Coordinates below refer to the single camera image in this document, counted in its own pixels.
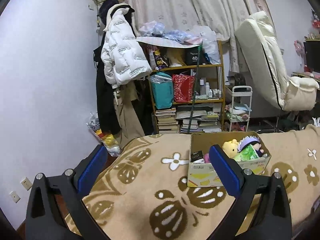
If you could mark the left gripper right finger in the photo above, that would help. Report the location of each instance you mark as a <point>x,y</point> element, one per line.
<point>272,219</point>

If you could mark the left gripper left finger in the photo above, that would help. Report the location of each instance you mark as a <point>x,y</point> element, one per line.
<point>44,219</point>

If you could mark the green tissue pack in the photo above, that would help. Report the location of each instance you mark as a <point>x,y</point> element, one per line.
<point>247,153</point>

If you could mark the purple haired doll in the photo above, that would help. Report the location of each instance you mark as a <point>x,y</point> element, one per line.
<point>253,141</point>

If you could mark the pink bear plush toy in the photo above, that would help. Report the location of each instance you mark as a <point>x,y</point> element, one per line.
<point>206,158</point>

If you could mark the black Face tissue pack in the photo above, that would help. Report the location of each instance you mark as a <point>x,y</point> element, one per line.
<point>197,157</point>

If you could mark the yellow bear plush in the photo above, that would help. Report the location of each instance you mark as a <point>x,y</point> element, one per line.
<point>230,148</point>

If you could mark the cardboard box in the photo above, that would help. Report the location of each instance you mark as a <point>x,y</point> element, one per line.
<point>204,175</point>

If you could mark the beige patterned blanket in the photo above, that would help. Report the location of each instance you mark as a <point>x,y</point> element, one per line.
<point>144,194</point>

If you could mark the plastic bag with toys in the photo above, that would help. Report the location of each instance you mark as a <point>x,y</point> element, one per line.
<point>107,139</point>

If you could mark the white rolling cart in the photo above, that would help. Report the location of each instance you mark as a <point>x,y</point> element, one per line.
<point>238,111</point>

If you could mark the black hanging coat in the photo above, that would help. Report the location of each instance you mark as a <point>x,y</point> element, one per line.
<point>105,105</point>

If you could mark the stack of books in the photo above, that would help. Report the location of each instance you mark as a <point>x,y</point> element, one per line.
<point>166,121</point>

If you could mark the red gift bag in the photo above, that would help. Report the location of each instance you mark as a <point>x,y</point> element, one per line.
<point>183,87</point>

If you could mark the wooden bookshelf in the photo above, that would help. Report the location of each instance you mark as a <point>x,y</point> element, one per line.
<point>209,105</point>

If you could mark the teal bag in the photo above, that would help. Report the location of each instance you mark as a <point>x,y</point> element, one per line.
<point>163,91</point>

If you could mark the black monitor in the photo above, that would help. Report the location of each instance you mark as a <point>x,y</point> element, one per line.
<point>312,53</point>

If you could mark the cream folded mattress chair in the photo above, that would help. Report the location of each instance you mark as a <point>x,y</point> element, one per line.
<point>263,57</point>

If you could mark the white puffer jacket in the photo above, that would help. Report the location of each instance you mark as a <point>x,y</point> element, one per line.
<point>123,57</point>

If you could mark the black box with 40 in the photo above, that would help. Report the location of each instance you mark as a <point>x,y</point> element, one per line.
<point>192,57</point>

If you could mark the white plastic bag on shelf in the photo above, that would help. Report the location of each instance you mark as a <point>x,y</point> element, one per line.
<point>209,43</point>

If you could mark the green broom stick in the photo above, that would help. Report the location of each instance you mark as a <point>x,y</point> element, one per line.
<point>199,49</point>

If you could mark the cream lace curtain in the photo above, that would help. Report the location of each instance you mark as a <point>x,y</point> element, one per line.
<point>222,16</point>

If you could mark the wall socket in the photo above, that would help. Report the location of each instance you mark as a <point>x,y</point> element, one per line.
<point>15,197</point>
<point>26,183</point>

